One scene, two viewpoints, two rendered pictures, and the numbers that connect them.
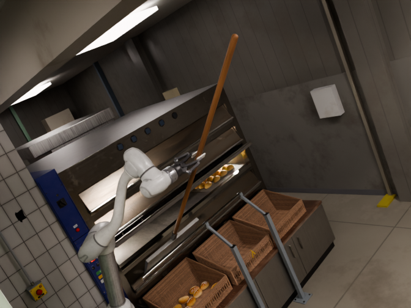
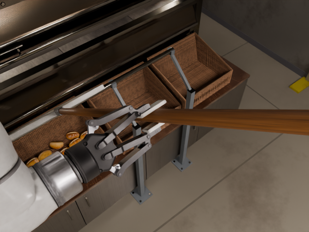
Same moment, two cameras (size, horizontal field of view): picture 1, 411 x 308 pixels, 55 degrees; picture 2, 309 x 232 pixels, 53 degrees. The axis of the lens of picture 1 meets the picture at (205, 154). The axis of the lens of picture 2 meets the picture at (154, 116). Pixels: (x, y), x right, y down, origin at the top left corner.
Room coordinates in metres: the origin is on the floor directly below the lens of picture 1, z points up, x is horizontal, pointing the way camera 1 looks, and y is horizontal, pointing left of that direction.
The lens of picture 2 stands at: (1.76, 0.06, 2.48)
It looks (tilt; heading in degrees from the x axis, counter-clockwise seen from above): 50 degrees down; 357
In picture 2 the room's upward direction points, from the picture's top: straight up
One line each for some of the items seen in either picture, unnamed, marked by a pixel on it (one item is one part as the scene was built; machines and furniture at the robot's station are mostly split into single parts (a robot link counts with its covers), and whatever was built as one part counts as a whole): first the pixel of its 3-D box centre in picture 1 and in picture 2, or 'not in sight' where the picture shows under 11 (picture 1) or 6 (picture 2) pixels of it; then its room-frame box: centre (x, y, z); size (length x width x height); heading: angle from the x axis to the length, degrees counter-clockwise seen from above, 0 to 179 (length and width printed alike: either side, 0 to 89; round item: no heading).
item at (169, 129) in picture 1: (155, 131); not in sight; (3.55, 0.33, 1.99); 1.80 x 0.08 x 0.21; 128
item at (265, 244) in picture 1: (233, 249); (133, 105); (3.33, 0.14, 0.72); 0.56 x 0.49 x 0.28; 126
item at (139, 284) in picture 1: (200, 222); (107, 57); (3.53, 0.31, 1.02); 1.79 x 0.11 x 0.19; 128
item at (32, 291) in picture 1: (37, 291); not in sight; (2.58, 1.47, 1.46); 0.10 x 0.07 x 0.10; 128
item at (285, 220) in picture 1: (269, 214); (189, 70); (3.69, -0.33, 0.72); 0.56 x 0.49 x 0.28; 127
